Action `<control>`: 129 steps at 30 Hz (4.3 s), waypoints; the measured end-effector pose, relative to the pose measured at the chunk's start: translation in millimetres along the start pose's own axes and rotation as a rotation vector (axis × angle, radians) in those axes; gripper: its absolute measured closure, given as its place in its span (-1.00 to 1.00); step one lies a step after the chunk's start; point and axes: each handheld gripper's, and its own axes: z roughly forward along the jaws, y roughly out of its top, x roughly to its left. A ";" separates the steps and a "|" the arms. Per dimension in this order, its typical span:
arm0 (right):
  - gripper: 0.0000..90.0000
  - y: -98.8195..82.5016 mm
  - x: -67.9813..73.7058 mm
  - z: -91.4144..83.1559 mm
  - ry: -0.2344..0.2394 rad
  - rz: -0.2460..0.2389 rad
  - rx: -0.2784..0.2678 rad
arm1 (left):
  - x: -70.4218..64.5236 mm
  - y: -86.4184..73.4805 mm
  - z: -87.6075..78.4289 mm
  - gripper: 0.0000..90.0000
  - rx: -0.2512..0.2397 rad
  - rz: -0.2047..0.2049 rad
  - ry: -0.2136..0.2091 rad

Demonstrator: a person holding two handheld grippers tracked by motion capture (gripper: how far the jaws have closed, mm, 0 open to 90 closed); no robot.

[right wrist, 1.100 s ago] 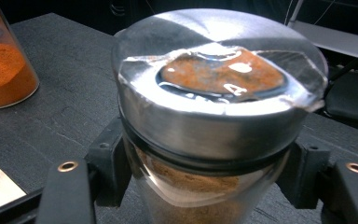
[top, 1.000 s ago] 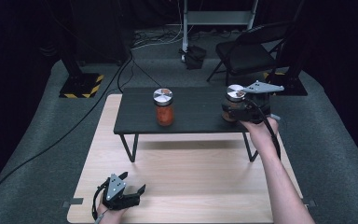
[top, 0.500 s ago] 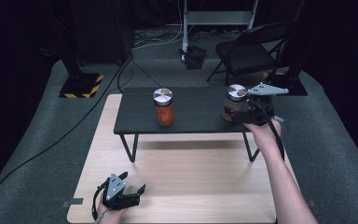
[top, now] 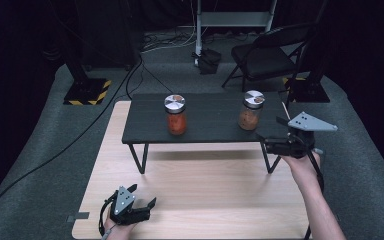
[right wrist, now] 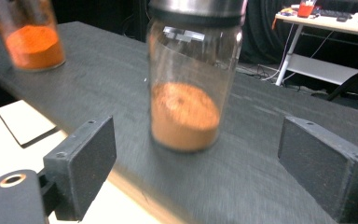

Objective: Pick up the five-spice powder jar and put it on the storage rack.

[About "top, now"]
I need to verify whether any glass jar with red filling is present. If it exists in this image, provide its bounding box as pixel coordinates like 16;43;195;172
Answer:
163;94;188;136

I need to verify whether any left hand-held gripper cable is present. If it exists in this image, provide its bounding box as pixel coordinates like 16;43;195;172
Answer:
98;199;115;237

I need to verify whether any long black floor cable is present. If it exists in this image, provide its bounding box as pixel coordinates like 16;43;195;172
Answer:
0;54;144;239

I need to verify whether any right hand-held gripper cable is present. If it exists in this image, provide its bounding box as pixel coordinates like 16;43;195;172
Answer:
304;148;326;240

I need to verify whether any thin black floor cable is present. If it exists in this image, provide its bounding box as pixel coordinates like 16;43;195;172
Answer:
125;58;175;99

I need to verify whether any white metal stand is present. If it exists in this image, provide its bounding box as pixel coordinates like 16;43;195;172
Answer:
194;0;278;66

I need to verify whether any person's left hand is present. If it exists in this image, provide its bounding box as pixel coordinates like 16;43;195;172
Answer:
103;213;138;240

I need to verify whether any black stand with striped base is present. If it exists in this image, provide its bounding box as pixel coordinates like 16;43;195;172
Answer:
63;33;113;106
283;0;331;104

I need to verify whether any hand-held gripper cable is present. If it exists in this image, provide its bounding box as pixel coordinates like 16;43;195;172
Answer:
304;148;326;240
98;199;115;237

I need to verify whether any grey tape strip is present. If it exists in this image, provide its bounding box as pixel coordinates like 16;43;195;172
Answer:
66;212;90;223

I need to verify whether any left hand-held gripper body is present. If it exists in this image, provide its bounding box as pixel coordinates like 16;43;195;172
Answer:
109;185;151;226

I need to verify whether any person's right hand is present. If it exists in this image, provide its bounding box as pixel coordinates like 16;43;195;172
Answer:
281;151;322;188

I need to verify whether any glass jar with brown powder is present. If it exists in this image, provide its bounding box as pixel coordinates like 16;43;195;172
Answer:
238;89;266;132

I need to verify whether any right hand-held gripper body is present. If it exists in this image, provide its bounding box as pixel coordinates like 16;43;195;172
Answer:
263;111;339;158

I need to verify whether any black folding chair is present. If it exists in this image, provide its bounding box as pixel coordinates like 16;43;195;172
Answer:
221;22;318;93

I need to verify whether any black shelf with metal legs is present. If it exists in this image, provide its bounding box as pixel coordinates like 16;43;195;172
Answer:
121;91;293;175

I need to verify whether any bundle of floor cables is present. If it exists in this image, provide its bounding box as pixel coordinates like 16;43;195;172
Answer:
141;29;198;54

